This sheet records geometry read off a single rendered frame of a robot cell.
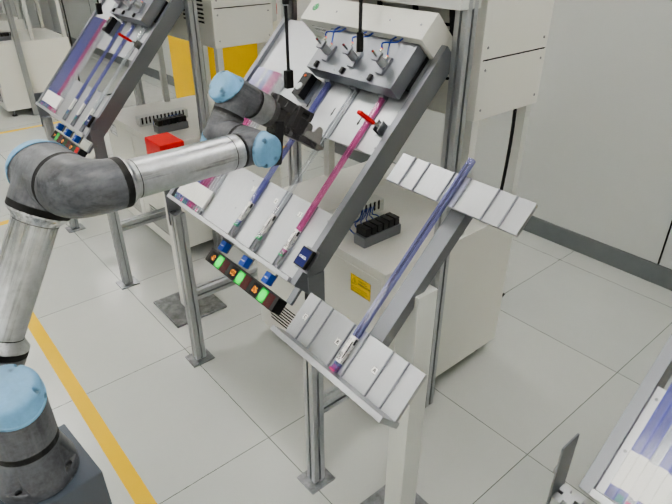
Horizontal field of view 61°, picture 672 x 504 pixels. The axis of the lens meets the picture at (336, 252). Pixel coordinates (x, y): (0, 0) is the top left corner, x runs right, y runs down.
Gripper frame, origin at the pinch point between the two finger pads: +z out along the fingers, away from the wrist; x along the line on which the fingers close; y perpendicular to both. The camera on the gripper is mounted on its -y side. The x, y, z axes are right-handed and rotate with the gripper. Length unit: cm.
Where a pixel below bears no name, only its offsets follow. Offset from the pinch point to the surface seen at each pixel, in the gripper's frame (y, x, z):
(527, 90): 45, -21, 49
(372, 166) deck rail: 1.3, -21.0, 0.6
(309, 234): -20.9, -14.7, -2.8
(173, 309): -86, 87, 42
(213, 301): -76, 81, 56
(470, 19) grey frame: 43, -25, 5
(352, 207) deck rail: -10.0, -21.0, 0.5
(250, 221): -26.0, 7.6, -3.7
